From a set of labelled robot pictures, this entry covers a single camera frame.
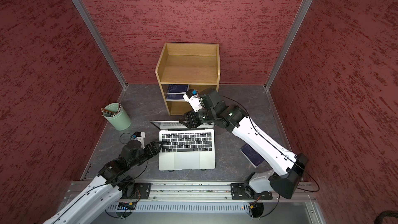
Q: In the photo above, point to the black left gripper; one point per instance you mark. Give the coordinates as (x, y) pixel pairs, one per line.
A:
(154, 148)

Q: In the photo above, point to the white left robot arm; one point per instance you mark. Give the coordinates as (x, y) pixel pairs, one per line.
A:
(111, 184)

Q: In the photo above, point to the silver laptop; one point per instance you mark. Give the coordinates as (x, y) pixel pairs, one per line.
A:
(184, 148)

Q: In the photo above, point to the coloured pencils bundle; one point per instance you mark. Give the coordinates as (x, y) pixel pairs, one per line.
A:
(108, 113)

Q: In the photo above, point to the blue book on shelf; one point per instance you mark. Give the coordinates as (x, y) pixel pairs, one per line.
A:
(176, 92)

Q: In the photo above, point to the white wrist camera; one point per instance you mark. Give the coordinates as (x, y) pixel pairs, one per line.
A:
(192, 97)
(139, 136)

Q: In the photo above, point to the left aluminium corner post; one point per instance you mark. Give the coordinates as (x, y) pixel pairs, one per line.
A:
(85, 15)

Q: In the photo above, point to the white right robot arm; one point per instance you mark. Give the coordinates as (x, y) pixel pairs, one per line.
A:
(287, 168)

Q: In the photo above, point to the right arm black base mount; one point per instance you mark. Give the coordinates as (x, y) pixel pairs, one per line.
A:
(242, 191)

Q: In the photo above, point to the green pencil cup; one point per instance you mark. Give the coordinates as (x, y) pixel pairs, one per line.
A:
(121, 121)

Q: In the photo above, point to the wooden shelf unit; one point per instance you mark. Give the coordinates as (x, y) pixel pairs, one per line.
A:
(194, 64)

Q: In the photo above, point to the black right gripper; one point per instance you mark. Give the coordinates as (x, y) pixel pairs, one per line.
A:
(192, 116)

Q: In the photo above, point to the blue notebook on table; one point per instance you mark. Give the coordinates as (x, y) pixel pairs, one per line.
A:
(254, 158)

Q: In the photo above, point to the aluminium corner post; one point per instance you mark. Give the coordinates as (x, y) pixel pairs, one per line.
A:
(85, 15)
(298, 19)

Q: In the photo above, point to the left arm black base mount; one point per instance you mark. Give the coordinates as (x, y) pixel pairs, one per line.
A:
(136, 191)

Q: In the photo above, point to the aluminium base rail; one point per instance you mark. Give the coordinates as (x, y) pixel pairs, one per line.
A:
(190, 191)

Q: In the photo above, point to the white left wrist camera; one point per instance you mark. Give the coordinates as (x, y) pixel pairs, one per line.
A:
(139, 136)

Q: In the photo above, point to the right aluminium corner post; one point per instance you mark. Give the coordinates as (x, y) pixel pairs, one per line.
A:
(298, 19)

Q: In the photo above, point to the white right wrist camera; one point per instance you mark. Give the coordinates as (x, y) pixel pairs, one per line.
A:
(192, 97)

